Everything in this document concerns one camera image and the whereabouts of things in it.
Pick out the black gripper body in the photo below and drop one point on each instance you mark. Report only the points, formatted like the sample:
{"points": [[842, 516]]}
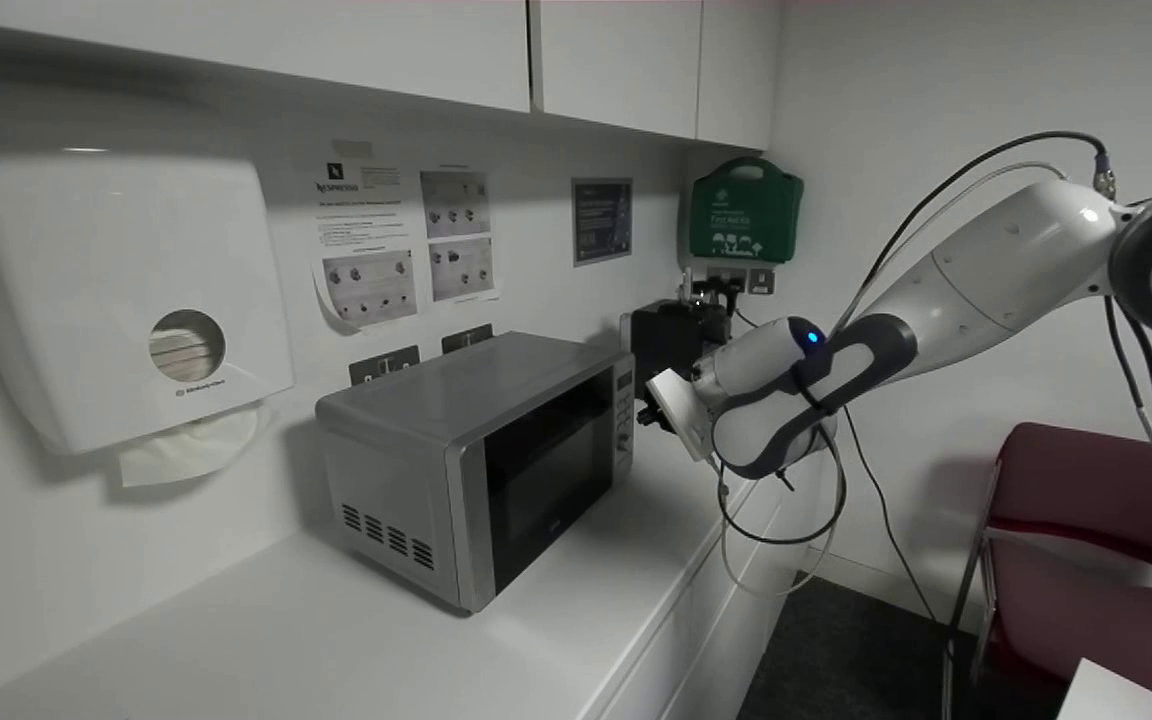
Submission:
{"points": [[652, 411]]}

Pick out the silver microwave black door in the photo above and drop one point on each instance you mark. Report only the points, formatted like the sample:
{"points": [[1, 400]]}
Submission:
{"points": [[443, 440]]}

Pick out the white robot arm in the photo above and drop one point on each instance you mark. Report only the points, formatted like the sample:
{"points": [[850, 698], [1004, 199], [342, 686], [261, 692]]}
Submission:
{"points": [[1003, 266]]}

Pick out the black coffee machine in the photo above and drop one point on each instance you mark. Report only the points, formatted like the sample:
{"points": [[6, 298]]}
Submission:
{"points": [[664, 335]]}

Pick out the dark framed sign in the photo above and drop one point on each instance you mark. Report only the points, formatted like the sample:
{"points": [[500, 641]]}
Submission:
{"points": [[603, 222]]}

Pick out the green first aid kit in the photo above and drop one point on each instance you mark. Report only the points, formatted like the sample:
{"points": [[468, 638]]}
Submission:
{"points": [[740, 212]]}

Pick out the white sheet with photos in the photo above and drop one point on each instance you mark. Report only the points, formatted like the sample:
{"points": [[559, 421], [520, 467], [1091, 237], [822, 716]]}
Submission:
{"points": [[454, 201], [461, 268]]}

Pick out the white notice poster with logo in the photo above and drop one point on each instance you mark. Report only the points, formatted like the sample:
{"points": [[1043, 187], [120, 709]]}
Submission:
{"points": [[362, 253]]}

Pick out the dark red chair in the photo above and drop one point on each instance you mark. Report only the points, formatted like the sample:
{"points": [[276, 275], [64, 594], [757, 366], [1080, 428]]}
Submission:
{"points": [[1099, 495]]}

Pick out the white paper towel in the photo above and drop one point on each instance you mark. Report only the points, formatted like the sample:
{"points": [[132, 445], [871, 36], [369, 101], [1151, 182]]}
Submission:
{"points": [[180, 450]]}

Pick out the white paper towel dispenser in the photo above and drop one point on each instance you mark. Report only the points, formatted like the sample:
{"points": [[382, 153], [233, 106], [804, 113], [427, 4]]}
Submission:
{"points": [[97, 295]]}

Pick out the wall socket with plugs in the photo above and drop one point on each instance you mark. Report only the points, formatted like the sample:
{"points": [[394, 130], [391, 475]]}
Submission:
{"points": [[738, 282]]}

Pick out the dark wall socket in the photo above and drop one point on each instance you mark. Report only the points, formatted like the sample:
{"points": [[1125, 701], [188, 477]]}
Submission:
{"points": [[387, 366], [466, 339]]}

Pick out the white wall cabinet door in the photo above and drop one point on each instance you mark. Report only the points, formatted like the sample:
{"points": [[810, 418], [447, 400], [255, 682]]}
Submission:
{"points": [[270, 40], [622, 60], [738, 67]]}

